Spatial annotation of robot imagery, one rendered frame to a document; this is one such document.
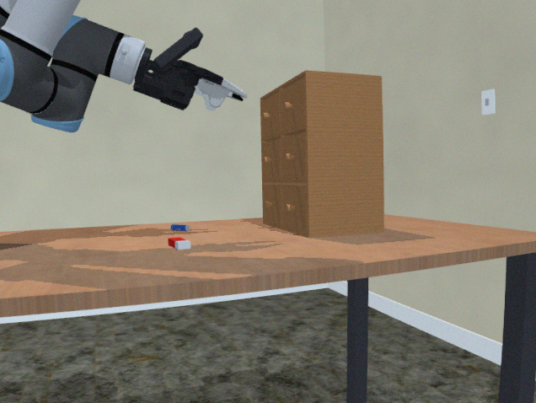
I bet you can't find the brown wooden drawer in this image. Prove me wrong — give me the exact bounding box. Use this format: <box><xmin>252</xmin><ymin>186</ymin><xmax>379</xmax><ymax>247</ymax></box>
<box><xmin>263</xmin><ymin>184</ymin><xmax>282</xmax><ymax>227</ymax></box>
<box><xmin>261</xmin><ymin>92</ymin><xmax>281</xmax><ymax>138</ymax></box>
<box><xmin>281</xmin><ymin>132</ymin><xmax>307</xmax><ymax>180</ymax></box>
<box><xmin>282</xmin><ymin>185</ymin><xmax>308</xmax><ymax>234</ymax></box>
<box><xmin>262</xmin><ymin>138</ymin><xmax>281</xmax><ymax>180</ymax></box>
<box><xmin>281</xmin><ymin>78</ymin><xmax>306</xmax><ymax>132</ymax></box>

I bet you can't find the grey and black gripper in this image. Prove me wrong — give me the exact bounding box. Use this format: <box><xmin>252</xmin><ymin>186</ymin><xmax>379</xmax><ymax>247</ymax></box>
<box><xmin>133</xmin><ymin>48</ymin><xmax>248</xmax><ymax>111</ymax></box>

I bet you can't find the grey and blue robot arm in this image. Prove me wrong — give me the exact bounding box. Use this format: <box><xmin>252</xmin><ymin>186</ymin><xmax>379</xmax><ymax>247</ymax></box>
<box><xmin>0</xmin><ymin>0</ymin><xmax>203</xmax><ymax>132</ymax></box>

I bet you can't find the brown wooden chest of drawers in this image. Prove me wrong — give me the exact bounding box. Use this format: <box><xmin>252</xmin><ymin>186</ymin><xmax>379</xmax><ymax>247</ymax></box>
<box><xmin>260</xmin><ymin>70</ymin><xmax>384</xmax><ymax>238</ymax></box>

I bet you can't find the red and white eraser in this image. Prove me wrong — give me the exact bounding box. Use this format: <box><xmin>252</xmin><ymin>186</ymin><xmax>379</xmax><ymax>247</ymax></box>
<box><xmin>168</xmin><ymin>238</ymin><xmax>190</xmax><ymax>250</ymax></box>

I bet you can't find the blue aa battery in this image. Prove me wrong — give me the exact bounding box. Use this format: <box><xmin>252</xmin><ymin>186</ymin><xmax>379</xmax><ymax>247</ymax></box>
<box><xmin>171</xmin><ymin>224</ymin><xmax>190</xmax><ymax>231</ymax></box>

